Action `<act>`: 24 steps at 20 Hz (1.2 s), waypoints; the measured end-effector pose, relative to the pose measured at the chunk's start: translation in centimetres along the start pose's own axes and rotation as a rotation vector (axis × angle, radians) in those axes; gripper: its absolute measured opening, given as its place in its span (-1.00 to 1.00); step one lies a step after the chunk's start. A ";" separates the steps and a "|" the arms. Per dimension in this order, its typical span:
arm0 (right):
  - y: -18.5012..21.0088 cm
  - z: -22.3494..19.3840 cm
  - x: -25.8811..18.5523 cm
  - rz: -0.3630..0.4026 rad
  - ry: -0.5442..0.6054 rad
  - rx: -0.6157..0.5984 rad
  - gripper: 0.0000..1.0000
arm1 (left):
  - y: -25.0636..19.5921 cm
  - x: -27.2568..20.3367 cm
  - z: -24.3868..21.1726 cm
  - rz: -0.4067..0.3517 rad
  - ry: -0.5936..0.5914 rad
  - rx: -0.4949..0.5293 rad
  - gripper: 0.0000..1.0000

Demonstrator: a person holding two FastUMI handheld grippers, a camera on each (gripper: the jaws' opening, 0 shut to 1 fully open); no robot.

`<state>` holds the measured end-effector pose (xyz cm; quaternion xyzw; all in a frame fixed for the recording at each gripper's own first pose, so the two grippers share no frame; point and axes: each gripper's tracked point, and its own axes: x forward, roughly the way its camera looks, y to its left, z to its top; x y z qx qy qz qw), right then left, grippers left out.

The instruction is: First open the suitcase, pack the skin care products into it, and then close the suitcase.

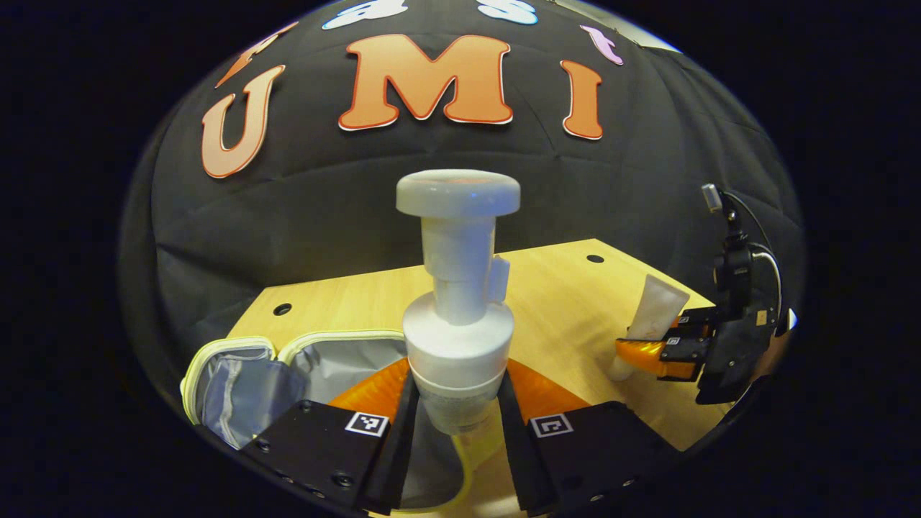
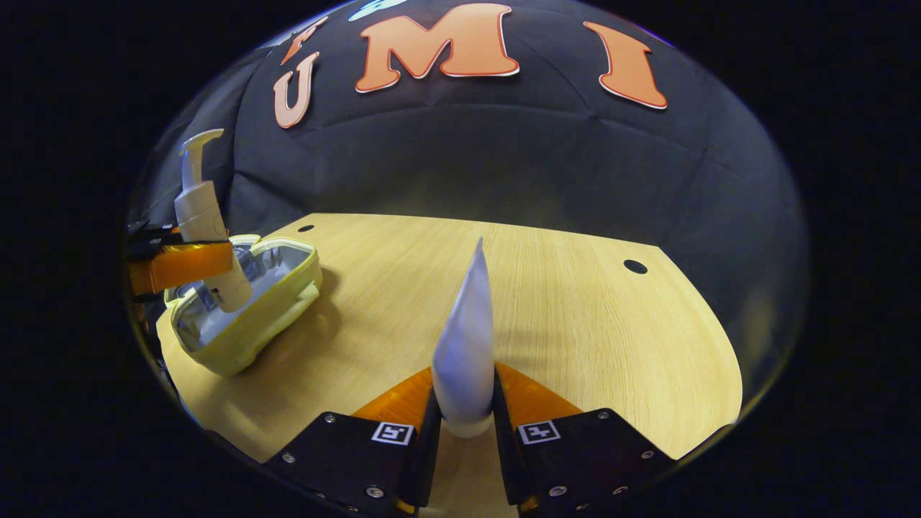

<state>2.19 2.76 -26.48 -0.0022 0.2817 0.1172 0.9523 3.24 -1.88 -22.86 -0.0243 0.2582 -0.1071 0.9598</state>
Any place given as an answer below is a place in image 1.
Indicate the white pump bottle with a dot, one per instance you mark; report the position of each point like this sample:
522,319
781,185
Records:
458,338

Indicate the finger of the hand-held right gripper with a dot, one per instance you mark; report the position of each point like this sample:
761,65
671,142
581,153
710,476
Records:
698,321
683,352

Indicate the pale yellow suitcase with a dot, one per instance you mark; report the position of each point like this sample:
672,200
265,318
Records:
338,367

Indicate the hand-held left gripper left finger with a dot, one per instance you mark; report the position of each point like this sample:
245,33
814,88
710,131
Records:
399,453

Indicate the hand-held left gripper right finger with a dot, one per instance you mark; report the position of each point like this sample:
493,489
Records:
522,460

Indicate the white squeeze tube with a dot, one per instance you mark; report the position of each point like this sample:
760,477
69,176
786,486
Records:
658,309

